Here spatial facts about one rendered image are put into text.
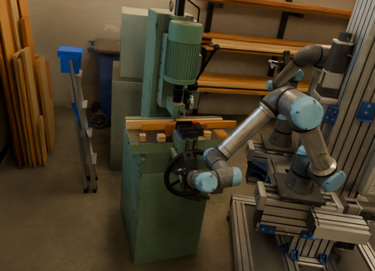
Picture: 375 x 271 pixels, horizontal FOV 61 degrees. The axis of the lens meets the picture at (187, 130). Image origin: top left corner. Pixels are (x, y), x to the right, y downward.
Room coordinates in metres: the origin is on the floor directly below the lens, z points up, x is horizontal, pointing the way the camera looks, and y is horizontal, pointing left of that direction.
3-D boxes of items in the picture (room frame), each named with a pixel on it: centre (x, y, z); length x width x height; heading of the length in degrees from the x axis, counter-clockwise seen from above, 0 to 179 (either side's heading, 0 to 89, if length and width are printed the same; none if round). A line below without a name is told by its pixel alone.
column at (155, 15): (1.96, 0.20, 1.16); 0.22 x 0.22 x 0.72; 23
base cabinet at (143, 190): (1.80, 0.13, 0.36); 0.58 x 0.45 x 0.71; 23
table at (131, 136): (1.60, 0.02, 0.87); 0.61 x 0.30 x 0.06; 113
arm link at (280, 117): (1.89, -0.62, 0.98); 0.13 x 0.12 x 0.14; 104
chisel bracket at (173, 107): (1.71, 0.09, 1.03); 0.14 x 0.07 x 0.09; 23
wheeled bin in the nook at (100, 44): (3.54, 0.90, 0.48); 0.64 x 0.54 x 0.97; 107
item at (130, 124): (1.72, 0.07, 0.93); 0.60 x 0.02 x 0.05; 113
